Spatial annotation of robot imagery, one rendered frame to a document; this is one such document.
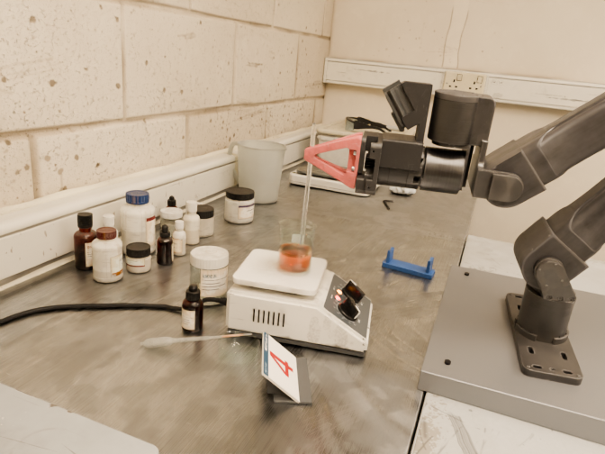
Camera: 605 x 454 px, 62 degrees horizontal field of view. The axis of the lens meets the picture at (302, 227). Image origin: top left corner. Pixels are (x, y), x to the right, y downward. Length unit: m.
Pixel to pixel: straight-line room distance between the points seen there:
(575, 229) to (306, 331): 0.36
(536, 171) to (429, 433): 0.33
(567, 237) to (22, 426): 0.64
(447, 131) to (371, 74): 1.45
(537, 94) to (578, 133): 1.35
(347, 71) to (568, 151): 1.51
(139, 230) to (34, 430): 0.47
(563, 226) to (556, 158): 0.09
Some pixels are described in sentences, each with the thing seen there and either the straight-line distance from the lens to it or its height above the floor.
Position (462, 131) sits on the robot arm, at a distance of 0.65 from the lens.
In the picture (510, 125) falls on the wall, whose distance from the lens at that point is 2.07.
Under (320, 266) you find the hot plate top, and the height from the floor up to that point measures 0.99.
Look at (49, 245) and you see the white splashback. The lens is 0.95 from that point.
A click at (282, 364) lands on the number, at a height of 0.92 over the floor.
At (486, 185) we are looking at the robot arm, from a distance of 0.65.
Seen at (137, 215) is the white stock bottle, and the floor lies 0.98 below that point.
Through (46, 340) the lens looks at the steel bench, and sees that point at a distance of 0.76.
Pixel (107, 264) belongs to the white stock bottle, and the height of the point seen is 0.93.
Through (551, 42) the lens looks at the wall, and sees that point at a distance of 2.07.
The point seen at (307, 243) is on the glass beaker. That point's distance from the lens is 0.70.
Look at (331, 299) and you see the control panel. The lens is 0.72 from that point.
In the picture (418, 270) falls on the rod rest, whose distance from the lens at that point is 1.01.
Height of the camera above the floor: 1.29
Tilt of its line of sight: 19 degrees down
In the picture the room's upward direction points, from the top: 6 degrees clockwise
